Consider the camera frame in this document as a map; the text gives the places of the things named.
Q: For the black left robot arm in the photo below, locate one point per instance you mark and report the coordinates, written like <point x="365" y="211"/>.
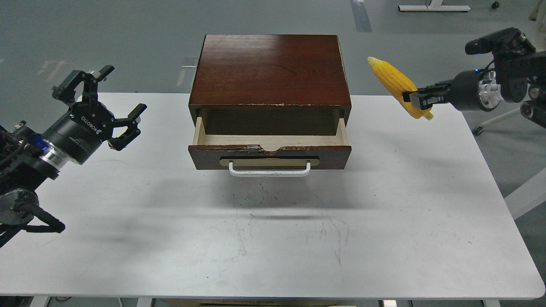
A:
<point x="29" y="158"/>

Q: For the dark wooden cabinet box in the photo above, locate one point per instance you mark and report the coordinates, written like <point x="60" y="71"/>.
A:
<point x="281" y="70"/>

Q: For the white table base far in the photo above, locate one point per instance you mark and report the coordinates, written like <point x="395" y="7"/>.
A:
<point x="434" y="6"/>

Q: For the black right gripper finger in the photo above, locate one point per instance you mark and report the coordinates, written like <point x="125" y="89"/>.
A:
<point x="422" y="100"/>
<point x="439" y="88"/>

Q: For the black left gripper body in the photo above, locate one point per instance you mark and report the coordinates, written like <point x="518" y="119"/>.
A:
<point x="81" y="130"/>

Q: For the yellow corn cob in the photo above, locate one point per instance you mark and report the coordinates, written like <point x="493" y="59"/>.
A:
<point x="397" y="83"/>

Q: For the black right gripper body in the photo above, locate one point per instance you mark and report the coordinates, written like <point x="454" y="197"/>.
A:
<point x="463" y="92"/>

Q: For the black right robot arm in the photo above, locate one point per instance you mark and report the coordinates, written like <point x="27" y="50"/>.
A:
<point x="490" y="94"/>

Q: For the wooden drawer with white handle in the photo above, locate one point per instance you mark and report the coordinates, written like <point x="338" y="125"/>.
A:
<point x="267" y="142"/>

